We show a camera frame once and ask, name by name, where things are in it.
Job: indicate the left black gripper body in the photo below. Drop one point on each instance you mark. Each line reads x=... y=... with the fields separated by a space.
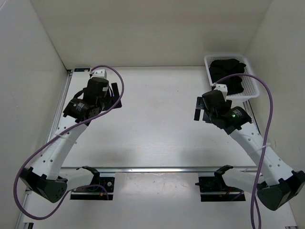
x=84 y=89

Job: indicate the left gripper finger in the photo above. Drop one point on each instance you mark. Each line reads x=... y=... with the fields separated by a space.
x=114 y=91
x=107 y=103

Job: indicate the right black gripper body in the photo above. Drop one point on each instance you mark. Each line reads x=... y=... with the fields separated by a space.
x=214 y=115

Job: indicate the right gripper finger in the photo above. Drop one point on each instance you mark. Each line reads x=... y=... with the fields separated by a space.
x=197 y=114
x=199 y=103

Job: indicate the black shorts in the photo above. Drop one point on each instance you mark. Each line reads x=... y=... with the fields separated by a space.
x=222 y=68

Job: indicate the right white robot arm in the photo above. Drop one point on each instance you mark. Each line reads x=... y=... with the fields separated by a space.
x=279 y=182

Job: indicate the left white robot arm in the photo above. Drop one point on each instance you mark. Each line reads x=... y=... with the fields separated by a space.
x=43 y=175

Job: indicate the small blue label sticker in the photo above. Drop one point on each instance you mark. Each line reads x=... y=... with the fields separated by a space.
x=81 y=69

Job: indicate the white plastic basket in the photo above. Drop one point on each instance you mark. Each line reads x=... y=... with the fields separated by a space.
x=249 y=84

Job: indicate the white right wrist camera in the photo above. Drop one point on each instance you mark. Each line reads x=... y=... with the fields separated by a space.
x=220 y=87

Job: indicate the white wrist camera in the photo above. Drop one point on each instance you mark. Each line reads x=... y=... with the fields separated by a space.
x=100 y=73
x=220 y=87

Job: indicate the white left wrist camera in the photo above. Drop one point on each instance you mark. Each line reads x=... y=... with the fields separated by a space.
x=100 y=73

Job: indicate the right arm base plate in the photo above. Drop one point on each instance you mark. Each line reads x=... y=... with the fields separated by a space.
x=211 y=192

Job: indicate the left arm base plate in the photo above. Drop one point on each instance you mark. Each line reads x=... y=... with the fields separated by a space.
x=96 y=193

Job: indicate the aluminium frame rail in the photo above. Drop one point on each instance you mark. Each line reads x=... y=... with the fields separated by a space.
x=156 y=152

